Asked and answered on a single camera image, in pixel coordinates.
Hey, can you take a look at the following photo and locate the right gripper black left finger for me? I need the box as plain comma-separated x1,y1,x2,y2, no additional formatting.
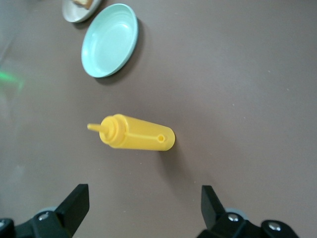
14,183,90,238

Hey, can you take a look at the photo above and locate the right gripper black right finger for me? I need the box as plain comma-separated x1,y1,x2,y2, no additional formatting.
198,184,299,238

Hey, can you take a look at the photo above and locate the brown bread slice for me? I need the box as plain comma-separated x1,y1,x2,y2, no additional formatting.
73,0,94,10

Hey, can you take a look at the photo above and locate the mint green plate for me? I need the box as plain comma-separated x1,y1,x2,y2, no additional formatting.
81,3,139,79

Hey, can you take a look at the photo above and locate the beige plate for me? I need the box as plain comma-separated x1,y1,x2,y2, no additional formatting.
61,0,104,24

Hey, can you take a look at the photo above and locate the yellow squeeze bottle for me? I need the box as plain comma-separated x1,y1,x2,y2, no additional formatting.
87,113,176,151

